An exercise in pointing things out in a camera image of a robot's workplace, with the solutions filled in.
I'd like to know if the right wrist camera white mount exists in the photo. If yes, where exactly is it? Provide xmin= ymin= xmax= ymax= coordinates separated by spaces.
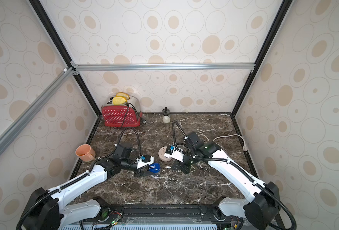
xmin=165 ymin=146 xmax=184 ymax=162

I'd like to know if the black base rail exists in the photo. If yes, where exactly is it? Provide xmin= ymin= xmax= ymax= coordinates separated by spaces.
xmin=37 ymin=203 xmax=286 ymax=230

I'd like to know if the teal USB wall charger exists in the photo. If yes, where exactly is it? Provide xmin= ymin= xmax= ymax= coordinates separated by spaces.
xmin=166 ymin=146 xmax=173 ymax=155

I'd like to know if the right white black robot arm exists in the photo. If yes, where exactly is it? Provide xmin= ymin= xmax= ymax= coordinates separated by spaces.
xmin=165 ymin=121 xmax=297 ymax=230

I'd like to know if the small glass bottle black cap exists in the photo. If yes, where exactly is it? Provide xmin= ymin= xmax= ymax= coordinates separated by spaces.
xmin=162 ymin=107 xmax=171 ymax=124

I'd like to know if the black toaster power cord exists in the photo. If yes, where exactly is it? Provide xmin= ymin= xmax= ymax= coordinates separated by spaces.
xmin=120 ymin=102 xmax=147 ymax=127

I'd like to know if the horizontal aluminium frame bar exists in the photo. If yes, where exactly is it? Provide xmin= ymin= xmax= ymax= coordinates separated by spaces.
xmin=72 ymin=62 xmax=255 ymax=71

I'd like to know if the front yellow toast slice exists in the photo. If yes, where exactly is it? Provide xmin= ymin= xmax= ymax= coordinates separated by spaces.
xmin=112 ymin=96 xmax=127 ymax=105

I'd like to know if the left slanted aluminium frame bar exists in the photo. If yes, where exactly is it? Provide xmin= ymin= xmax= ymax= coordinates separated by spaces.
xmin=0 ymin=67 xmax=74 ymax=156

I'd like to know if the yellow toast slice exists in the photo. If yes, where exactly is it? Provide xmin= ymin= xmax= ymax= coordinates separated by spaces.
xmin=116 ymin=92 xmax=130 ymax=100
xmin=112 ymin=96 xmax=127 ymax=105

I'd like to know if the red polka dot toaster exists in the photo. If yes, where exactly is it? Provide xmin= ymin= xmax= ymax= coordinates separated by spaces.
xmin=101 ymin=104 xmax=143 ymax=127

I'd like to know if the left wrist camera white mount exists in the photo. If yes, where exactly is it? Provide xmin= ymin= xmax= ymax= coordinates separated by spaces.
xmin=137 ymin=155 xmax=154 ymax=169

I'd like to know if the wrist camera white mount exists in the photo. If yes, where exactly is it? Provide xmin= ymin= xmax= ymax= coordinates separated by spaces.
xmin=137 ymin=155 xmax=154 ymax=169
xmin=165 ymin=146 xmax=184 ymax=162

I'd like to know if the round pink power strip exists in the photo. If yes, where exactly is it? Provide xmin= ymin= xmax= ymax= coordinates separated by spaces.
xmin=158 ymin=146 xmax=172 ymax=162

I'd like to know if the back yellow toast slice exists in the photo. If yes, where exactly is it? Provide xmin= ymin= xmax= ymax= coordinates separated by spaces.
xmin=116 ymin=92 xmax=130 ymax=100

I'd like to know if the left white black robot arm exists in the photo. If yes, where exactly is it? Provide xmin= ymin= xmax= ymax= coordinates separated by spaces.
xmin=16 ymin=138 xmax=160 ymax=230

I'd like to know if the orange plastic cup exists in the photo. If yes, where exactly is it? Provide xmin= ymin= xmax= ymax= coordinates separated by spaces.
xmin=75 ymin=144 xmax=96 ymax=162

